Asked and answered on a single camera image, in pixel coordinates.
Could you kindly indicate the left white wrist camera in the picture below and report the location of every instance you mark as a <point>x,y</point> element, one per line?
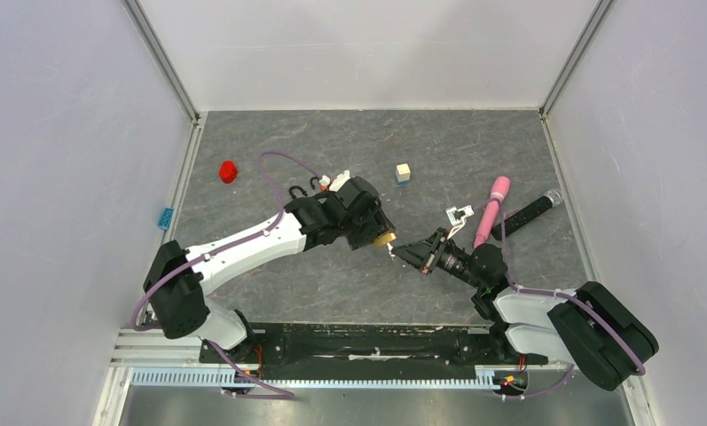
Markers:
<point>334,184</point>

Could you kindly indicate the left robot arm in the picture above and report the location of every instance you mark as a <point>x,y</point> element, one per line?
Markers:
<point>181,279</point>

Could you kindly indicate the white blue cube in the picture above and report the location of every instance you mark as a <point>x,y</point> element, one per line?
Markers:
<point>403,174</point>

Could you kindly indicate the black toy microphone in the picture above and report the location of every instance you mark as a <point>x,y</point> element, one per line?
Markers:
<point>507,225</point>

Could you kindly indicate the pink toy microphone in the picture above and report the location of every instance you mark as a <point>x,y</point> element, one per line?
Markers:
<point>499,191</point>

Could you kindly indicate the blue lego brick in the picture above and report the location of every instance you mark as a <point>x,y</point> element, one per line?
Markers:
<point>165,219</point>

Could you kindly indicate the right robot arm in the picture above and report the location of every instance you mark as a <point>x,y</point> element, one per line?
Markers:
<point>587,327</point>

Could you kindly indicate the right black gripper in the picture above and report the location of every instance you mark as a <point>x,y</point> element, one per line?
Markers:
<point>421,254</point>

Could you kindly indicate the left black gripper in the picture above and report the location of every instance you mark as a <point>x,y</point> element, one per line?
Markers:
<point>378,224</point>

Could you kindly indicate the brass padlock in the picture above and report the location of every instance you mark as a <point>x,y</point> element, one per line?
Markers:
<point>384,239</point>

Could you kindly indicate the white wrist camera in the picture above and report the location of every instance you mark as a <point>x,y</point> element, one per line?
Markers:
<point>334,184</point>
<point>458,218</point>

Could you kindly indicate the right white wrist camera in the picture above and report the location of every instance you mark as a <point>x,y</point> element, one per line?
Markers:
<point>458,218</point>

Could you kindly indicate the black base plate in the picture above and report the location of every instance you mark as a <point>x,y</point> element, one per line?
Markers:
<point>309,351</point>

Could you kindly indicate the red cylinder block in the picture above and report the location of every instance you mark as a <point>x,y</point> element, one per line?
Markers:
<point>228,172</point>

